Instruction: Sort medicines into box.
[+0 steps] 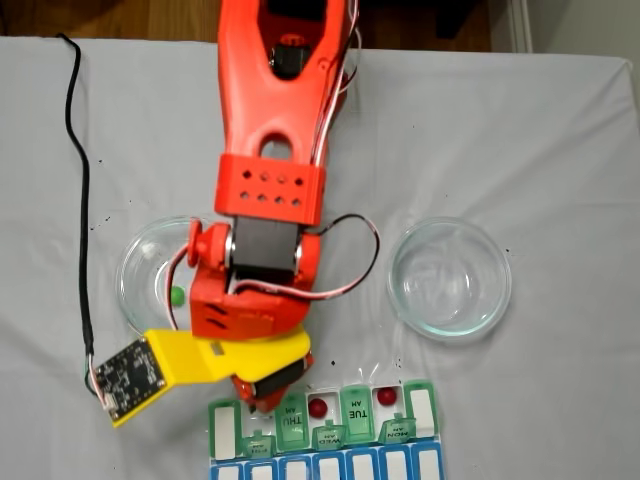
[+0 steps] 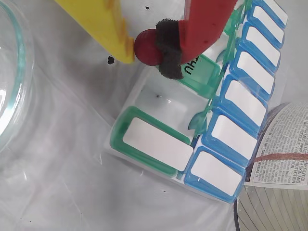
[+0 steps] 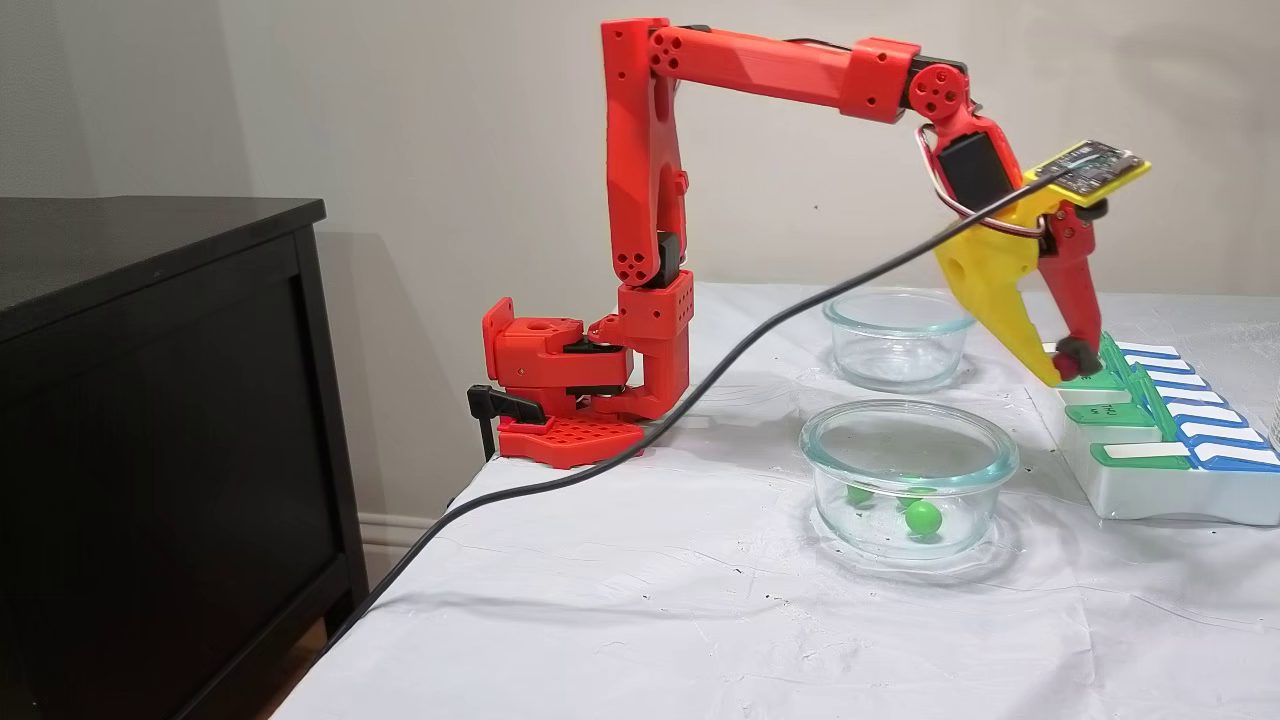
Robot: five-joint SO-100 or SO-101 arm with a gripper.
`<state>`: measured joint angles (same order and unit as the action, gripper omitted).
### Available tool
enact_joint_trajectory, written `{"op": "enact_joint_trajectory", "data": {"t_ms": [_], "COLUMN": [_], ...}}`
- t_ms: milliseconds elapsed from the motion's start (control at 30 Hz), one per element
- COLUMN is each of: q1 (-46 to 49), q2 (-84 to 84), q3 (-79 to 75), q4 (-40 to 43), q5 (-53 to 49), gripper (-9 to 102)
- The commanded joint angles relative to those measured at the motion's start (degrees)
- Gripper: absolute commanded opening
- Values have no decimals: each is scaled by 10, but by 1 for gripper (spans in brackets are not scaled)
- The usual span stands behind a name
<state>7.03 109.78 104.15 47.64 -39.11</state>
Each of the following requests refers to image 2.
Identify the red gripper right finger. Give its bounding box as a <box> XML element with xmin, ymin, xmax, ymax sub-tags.
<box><xmin>154</xmin><ymin>0</ymin><xmax>238</xmax><ymax>80</ymax></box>

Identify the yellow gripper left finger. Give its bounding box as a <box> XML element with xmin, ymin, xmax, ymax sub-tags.
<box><xmin>54</xmin><ymin>0</ymin><xmax>135</xmax><ymax>64</ymax></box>

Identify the red ball pill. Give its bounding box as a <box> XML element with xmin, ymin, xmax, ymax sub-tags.
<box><xmin>133</xmin><ymin>28</ymin><xmax>164</xmax><ymax>66</ymax></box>

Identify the weekly pill organizer box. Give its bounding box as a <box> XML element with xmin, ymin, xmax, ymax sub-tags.
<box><xmin>103</xmin><ymin>0</ymin><xmax>289</xmax><ymax>205</ymax></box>

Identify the large glass bowl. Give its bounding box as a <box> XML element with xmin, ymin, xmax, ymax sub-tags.
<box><xmin>0</xmin><ymin>0</ymin><xmax>36</xmax><ymax>154</ymax></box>

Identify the printed label can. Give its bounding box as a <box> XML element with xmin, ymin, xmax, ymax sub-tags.
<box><xmin>234</xmin><ymin>102</ymin><xmax>308</xmax><ymax>231</ymax></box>

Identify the white tablecloth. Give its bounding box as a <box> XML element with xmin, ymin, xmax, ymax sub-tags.
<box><xmin>0</xmin><ymin>0</ymin><xmax>308</xmax><ymax>231</ymax></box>

